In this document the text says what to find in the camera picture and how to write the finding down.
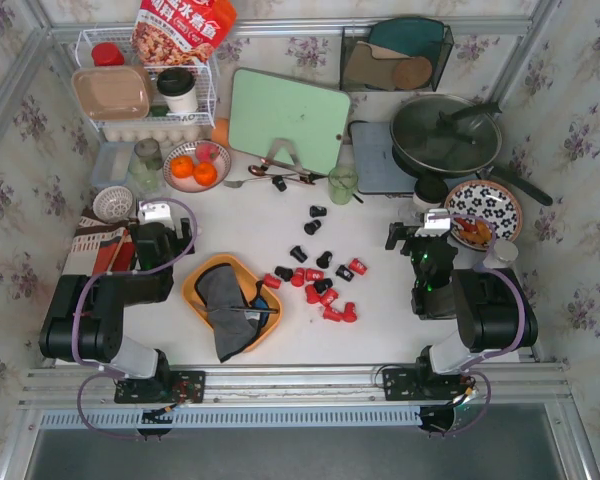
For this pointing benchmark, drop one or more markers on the orange left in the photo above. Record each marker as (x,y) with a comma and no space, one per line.
(182,167)

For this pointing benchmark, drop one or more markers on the fruit bowl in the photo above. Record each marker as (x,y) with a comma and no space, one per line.
(188,185)

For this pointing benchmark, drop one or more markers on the black capsule top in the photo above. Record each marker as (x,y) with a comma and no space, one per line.
(317,211)

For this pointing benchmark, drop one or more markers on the striped cloth mat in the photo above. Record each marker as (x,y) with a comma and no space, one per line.
(99,247)

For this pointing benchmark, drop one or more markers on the clear storage box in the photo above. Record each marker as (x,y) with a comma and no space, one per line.
(112,164)

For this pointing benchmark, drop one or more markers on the flower patterned plate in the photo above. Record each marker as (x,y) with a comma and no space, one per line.
(488,202)

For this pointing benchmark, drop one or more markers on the black capsule numbered four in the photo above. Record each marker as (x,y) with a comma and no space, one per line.
(344,273)

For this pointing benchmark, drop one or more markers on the grey glass jar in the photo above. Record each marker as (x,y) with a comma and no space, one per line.
(146,166)

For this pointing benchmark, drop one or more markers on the grey induction cooker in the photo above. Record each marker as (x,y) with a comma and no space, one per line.
(378,173)

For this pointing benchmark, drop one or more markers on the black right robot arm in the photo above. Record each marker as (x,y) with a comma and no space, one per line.
(493,317)

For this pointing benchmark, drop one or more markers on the red capsule pair right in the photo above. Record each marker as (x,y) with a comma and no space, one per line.
(312,275)

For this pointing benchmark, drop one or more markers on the black handled fork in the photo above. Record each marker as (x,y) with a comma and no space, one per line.
(241,309)

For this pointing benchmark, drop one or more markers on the green glass cup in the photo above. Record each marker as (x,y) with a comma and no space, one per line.
(342,184)

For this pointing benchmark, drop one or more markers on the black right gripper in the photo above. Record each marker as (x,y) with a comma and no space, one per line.
(400,238)

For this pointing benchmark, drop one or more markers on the grey blue cloth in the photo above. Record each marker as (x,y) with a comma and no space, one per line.
(234,322)

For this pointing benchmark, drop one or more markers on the egg tray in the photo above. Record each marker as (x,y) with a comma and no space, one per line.
(163,135)

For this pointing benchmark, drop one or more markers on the clear plastic cup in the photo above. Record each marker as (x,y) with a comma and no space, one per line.
(410,215)

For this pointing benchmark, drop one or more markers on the water bottle silver cap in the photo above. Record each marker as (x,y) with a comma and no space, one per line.
(503,254)

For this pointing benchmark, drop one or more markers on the orange right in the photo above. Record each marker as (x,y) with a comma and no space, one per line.
(205,174)

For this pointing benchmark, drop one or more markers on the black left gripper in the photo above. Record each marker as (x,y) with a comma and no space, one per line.
(178,236)

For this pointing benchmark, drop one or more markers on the fried food pieces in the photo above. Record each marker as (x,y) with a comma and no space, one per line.
(476,233)

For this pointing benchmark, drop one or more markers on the orange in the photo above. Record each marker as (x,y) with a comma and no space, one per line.
(182,167)
(205,174)

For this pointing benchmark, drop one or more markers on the black capsule in cluster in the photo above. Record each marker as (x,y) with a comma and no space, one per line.
(321,286)

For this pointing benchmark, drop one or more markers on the black frying pan with lid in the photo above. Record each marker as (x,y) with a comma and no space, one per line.
(447,136)

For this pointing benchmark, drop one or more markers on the orange storage basket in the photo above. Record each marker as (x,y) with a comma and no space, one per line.
(247,282)

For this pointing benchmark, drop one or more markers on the coffee cup black lid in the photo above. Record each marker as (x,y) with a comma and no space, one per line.
(429,192)

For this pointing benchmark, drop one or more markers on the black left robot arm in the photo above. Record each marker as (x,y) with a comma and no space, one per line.
(84,321)

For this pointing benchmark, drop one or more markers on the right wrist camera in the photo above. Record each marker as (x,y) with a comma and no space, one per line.
(436,223)

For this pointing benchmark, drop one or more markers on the peach in bowl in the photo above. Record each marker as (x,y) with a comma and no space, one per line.
(207,152)

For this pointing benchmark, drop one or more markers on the red capsule cluster left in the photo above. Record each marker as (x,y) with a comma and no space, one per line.
(312,295)

